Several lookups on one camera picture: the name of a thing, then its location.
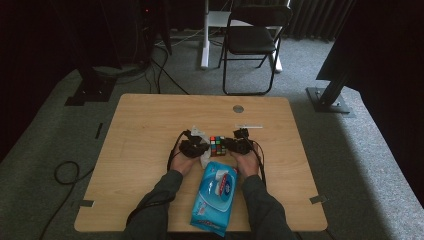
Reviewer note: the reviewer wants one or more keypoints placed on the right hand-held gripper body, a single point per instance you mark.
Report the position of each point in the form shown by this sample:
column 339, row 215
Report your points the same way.
column 242, row 145

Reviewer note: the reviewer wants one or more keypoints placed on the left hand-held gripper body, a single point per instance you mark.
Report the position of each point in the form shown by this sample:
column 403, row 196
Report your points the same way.
column 190, row 146

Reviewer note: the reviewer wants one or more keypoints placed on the white wet wipe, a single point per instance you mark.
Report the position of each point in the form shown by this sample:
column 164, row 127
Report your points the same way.
column 206, row 160

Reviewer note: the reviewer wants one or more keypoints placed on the multicoloured puzzle cube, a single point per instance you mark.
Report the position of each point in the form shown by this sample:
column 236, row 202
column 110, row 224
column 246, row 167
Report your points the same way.
column 217, row 146

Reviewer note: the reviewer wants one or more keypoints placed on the blue wet wipes pack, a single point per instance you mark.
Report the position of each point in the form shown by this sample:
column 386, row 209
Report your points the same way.
column 213, row 203

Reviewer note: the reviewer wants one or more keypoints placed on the person's left hand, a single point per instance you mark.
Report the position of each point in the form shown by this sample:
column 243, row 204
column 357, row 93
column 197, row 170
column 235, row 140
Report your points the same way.
column 183, row 164

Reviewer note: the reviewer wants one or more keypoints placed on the person's right hand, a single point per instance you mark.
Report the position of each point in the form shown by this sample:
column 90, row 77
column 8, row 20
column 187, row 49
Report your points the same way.
column 248, row 165

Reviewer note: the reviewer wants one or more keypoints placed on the grey round table grommet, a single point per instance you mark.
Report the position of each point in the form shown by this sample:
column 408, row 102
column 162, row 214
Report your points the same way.
column 238, row 109

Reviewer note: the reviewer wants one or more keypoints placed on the black tape strip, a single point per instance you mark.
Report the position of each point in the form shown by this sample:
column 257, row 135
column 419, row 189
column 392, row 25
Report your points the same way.
column 99, row 130

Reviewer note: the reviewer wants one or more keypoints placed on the grey tape piece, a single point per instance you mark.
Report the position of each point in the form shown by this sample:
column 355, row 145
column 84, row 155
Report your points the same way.
column 318, row 199
column 86, row 203

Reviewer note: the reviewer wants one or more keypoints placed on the black folding chair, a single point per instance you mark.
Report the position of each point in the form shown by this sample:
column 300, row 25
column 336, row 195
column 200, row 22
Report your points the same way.
column 250, row 40

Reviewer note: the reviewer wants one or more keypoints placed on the black metal stand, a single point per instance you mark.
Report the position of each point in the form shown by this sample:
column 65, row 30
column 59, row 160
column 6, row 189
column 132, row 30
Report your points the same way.
column 333, row 90

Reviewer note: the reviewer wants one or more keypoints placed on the black stand base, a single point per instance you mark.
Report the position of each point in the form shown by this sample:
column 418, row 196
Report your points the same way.
column 91, row 90

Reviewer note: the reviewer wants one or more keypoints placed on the dark curtain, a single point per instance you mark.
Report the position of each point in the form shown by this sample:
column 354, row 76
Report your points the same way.
column 316, row 18

